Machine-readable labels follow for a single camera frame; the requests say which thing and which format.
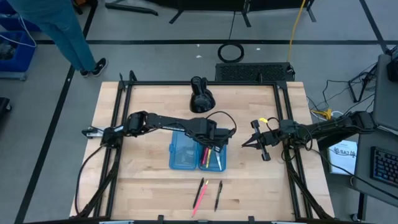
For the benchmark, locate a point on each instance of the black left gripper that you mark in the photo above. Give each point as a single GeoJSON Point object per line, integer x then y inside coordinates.
{"type": "Point", "coordinates": [222, 137]}

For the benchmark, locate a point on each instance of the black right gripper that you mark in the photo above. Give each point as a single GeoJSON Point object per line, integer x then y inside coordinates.
{"type": "Point", "coordinates": [270, 138]}

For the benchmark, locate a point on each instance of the pink pen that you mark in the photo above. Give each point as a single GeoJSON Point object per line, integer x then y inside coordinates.
{"type": "Point", "coordinates": [205, 156]}

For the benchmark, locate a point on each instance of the blue transparent pencil box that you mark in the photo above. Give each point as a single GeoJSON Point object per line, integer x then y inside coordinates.
{"type": "Point", "coordinates": [183, 155]}

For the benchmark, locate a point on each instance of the black pen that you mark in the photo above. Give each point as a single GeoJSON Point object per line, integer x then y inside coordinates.
{"type": "Point", "coordinates": [218, 196]}
{"type": "Point", "coordinates": [198, 193]}

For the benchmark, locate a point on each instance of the pink pencil with yellow end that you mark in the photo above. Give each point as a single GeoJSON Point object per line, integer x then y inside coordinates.
{"type": "Point", "coordinates": [200, 198]}

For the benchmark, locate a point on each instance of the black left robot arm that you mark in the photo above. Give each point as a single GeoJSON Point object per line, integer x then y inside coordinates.
{"type": "Point", "coordinates": [174, 124]}

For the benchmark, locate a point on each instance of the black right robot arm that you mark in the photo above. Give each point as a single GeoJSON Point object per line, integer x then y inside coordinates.
{"type": "Point", "coordinates": [329, 129]}

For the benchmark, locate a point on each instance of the yellow tag on gripper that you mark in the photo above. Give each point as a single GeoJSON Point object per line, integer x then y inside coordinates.
{"type": "Point", "coordinates": [263, 120]}

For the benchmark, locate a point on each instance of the black vented computer case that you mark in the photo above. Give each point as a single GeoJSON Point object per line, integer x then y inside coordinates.
{"type": "Point", "coordinates": [255, 72]}

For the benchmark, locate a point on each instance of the yellow plug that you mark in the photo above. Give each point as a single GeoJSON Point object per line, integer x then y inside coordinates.
{"type": "Point", "coordinates": [323, 114]}

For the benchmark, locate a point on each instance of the white paper sign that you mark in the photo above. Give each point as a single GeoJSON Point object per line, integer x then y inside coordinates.
{"type": "Point", "coordinates": [343, 158]}

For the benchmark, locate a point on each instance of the grey desk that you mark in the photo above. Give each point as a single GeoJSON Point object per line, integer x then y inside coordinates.
{"type": "Point", "coordinates": [363, 161]}

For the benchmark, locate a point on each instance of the black desk leg with caster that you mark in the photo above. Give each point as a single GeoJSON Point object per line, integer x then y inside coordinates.
{"type": "Point", "coordinates": [361, 205]}

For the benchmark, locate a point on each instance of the black stand legs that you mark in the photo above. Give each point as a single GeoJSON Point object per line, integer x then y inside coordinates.
{"type": "Point", "coordinates": [245, 15]}

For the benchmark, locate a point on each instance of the black backlit keyboard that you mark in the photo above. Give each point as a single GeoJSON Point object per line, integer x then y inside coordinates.
{"type": "Point", "coordinates": [385, 166]}

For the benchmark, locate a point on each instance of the grey flat panel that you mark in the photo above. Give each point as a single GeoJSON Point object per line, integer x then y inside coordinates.
{"type": "Point", "coordinates": [385, 99]}

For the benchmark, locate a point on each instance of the black floor bar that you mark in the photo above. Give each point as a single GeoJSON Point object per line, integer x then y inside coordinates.
{"type": "Point", "coordinates": [130, 8]}

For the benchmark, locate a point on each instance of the black device on panel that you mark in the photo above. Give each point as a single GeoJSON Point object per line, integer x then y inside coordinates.
{"type": "Point", "coordinates": [393, 68]}

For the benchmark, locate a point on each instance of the orange bag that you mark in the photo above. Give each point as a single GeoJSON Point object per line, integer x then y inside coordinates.
{"type": "Point", "coordinates": [81, 2]}

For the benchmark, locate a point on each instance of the person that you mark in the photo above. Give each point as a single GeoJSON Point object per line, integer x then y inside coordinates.
{"type": "Point", "coordinates": [59, 28]}

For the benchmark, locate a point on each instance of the blue storage bin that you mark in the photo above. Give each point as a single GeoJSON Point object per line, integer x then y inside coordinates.
{"type": "Point", "coordinates": [23, 53]}
{"type": "Point", "coordinates": [18, 25]}

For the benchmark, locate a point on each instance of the black aluminium table frame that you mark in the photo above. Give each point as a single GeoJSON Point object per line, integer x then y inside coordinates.
{"type": "Point", "coordinates": [280, 102]}

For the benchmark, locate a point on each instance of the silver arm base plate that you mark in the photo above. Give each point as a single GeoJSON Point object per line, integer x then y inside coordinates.
{"type": "Point", "coordinates": [93, 133]}

